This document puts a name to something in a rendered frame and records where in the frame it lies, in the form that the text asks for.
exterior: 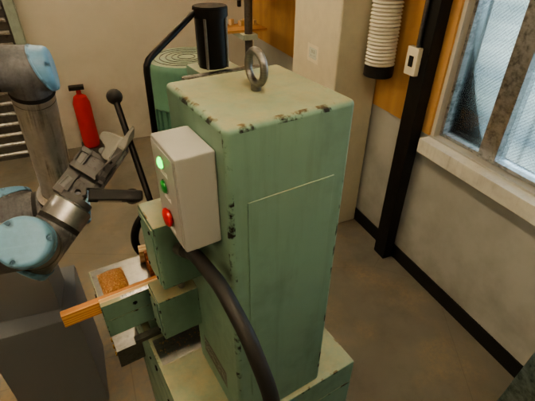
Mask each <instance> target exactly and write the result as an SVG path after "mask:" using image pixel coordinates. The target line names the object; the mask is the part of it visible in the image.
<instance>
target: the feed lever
mask: <svg viewBox="0 0 535 401"><path fill-rule="evenodd" d="M106 98H107V101H108V102H109V103H111V104H114V106H115V110H116V113H117V115H118V118H119V122H120V124H121V127H122V129H123V133H124V136H125V135H126V133H127V132H128V131H129V128H128V125H127V121H126V119H125V116H124V113H123V109H122V107H121V105H120V103H121V102H122V100H123V95H122V93H121V91H119V90H118V89H114V88H112V89H110V90H109V91H108V92H107V94H106ZM128 148H129V151H130V152H131V156H132V159H133V162H134V164H135V168H136V171H137V174H138V176H139V180H140V182H141V185H142V187H143V192H144V194H145V197H146V201H152V200H153V197H152V195H151V192H150V188H149V186H148V184H147V181H146V177H145V174H144V172H143V168H142V165H141V162H140V160H139V156H138V154H137V151H136V149H135V144H134V142H133V139H132V140H131V142H130V144H129V146H128ZM178 287H179V288H181V289H182V288H184V287H185V283H184V282H183V283H181V284H178Z"/></svg>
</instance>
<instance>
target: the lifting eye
mask: <svg viewBox="0 0 535 401"><path fill-rule="evenodd" d="M254 55H255V56H256V57H257V59H258V61H259V64H260V78H259V79H257V78H256V77H255V75H254V72H253V70H252V58H253V56H254ZM244 68H245V72H246V75H247V78H248V80H249V82H250V83H251V90H252V91H261V87H263V86H264V85H265V84H266V82H267V79H268V63H267V59H266V57H265V55H264V53H263V51H262V50H261V49H260V48H258V47H256V46H252V47H251V48H249V49H248V51H247V52H246V54H245V58H244Z"/></svg>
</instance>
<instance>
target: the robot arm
mask: <svg viewBox="0 0 535 401"><path fill-rule="evenodd" d="M60 87H61V86H60V80H59V76H58V73H57V68H56V65H55V63H54V60H53V57H52V55H51V53H50V51H49V50H48V49H47V48H46V47H45V46H43V45H31V44H25V45H0V92H8V95H9V97H10V98H11V100H12V104H13V106H14V110H15V113H16V116H17V118H18V122H19V125H20V128H21V132H22V134H23V137H24V139H25V144H26V146H27V149H28V151H29V156H30V158H31V161H32V163H33V167H34V170H35V173H36V175H37V179H38V182H39V185H40V186H39V187H38V189H37V191H36V192H32V190H31V189H30V188H29V187H27V186H25V187H24V186H10V187H5V188H0V274H8V273H12V272H17V273H19V274H21V275H24V276H25V277H27V278H31V279H33V280H37V281H45V280H46V279H47V278H48V277H49V276H50V275H51V274H52V273H53V272H54V269H55V267H56V266H57V264H58V263H59V262H60V260H61V259H62V258H63V256H64V254H65V253H66V251H67V250H68V249H69V248H70V246H71V245H72V243H73V242H74V240H75V239H76V237H77V236H78V235H79V234H80V232H81V230H82V229H83V228H84V226H85V224H89V223H90V222H91V219H92V218H91V209H92V206H91V205H90V202H127V203H128V204H136V203H139V202H140V201H141V200H142V199H143V191H142V190H137V189H104V187H105V186H106V184H107V183H108V182H109V181H110V180H111V178H112V176H113V175H114V173H115V171H116V170H117V168H118V167H119V165H120V164H121V162H122V161H123V159H124V158H125V157H126V156H127V154H128V152H129V151H128V146H129V144H130V142H131V140H132V139H133V138H134V135H135V128H134V127H131V129H130V130H129V131H128V132H127V133H126V135H125V136H124V137H122V136H119V135H117V134H113V133H110V132H107V131H103V132H102V133H101V134H100V139H101V141H102V142H103V144H104V146H105V147H104V148H103V147H101V148H99V149H98V151H99V153H100V154H101V156H102V157H100V155H99V154H98V153H96V152H95V151H93V150H90V149H89V148H87V147H86V146H82V147H81V149H80V150H79V152H78V153H77V154H76V156H75V157H74V158H73V159H72V160H71V161H70V157H69V154H68V147H67V143H66V140H65V136H64V130H63V126H62V122H61V116H60V112H59V108H58V104H57V98H56V90H59V89H60ZM88 190H89V191H88Z"/></svg>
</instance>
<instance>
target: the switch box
mask: <svg viewBox="0 0 535 401"><path fill-rule="evenodd" d="M150 142H151V146H152V151H153V156H154V165H155V170H156V174H157V179H158V188H159V193H160V197H161V202H162V209H164V208H167V209H169V210H170V212H171V214H172V217H173V221H174V222H173V223H172V226H173V227H174V229H175V231H176V234H175V233H174V231H173V229H172V228H171V227H170V229H171V230H172V232H173V233H174V234H175V236H176V238H177V239H178V241H179V243H180V244H181V245H182V247H183V248H184V249H185V251H186V252H190V251H194V250H196V249H198V248H201V247H204V246H207V245H210V244H211V243H216V242H217V241H220V240H221V223H220V213H219V201H218V191H217V170H216V158H215V151H214V149H213V148H211V147H210V146H209V145H208V144H207V143H206V142H205V141H204V140H203V139H202V138H200V137H199V136H198V135H197V134H196V133H195V132H194V131H193V130H192V129H191V128H189V127H188V126H183V127H177V128H173V129H169V130H163V131H159V132H155V133H152V134H150ZM159 155H161V156H162V159H163V161H164V166H165V169H164V170H163V171H164V172H165V173H166V175H167V179H168V180H167V179H166V178H165V176H164V175H163V174H162V172H161V170H160V168H159V167H158V165H157V161H156V159H157V157H158V156H159ZM163 178H164V179H165V180H166V183H167V185H168V189H169V194H167V195H168V197H169V198H170V199H171V203H170V202H169V201H168V199H167V198H166V196H165V194H164V192H163V191H162V189H161V186H160V181H161V180H162V179H163Z"/></svg>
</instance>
